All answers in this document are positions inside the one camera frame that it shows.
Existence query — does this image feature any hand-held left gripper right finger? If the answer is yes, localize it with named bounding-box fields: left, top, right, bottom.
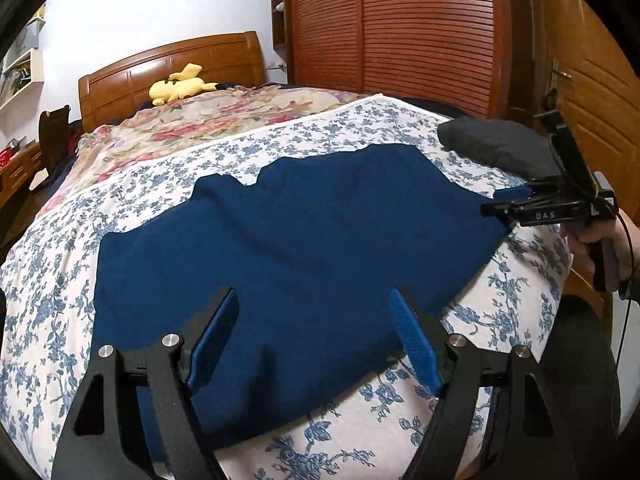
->
left=390, top=287, right=591, bottom=480

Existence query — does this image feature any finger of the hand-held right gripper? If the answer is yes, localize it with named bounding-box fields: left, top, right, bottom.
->
left=481, top=201, right=523, bottom=222
left=492, top=185, right=537, bottom=203

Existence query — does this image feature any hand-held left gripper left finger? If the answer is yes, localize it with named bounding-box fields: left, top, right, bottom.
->
left=60, top=287, right=239, bottom=480

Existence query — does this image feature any navy blue suit jacket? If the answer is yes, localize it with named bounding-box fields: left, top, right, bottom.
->
left=95, top=143, right=512, bottom=463

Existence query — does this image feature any person's right hand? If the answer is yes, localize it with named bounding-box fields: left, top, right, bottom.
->
left=560, top=217, right=640, bottom=295

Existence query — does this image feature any dark grey cushion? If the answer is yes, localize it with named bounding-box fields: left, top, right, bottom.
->
left=437, top=116, right=558, bottom=182

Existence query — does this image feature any wooden door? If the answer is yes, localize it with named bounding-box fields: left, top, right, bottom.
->
left=522, top=0, right=640, bottom=311

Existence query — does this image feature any person's dark clothing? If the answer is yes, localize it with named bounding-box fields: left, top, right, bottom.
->
left=542, top=294, right=623, bottom=480

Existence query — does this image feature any blue floral white bed sheet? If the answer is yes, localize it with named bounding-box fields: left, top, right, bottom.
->
left=0, top=94, right=575, bottom=480

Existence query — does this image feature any wooden louvered wardrobe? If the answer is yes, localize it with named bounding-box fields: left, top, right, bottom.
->
left=289, top=0, right=513, bottom=122

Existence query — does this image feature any pink floral quilt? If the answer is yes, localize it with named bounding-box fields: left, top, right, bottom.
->
left=52, top=84, right=387, bottom=202

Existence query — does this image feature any yellow plush toy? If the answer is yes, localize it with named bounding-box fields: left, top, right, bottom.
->
left=148, top=62, right=220, bottom=107

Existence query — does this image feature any wooden desk cabinet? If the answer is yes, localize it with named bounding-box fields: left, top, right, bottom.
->
left=0, top=139, right=47, bottom=213

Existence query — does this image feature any dark wooden chair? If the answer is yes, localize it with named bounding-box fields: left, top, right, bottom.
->
left=38, top=105, right=72, bottom=173

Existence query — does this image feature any wooden bed headboard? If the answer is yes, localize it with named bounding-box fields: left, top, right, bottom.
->
left=78, top=31, right=267, bottom=132

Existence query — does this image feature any narrow wooden shelf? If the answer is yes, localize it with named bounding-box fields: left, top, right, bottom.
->
left=270, top=0, right=295, bottom=70

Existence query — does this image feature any black cable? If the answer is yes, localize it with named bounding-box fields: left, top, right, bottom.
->
left=611, top=207, right=640, bottom=413

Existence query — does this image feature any white wall shelf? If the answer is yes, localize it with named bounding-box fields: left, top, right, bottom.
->
left=0, top=4, right=47, bottom=112

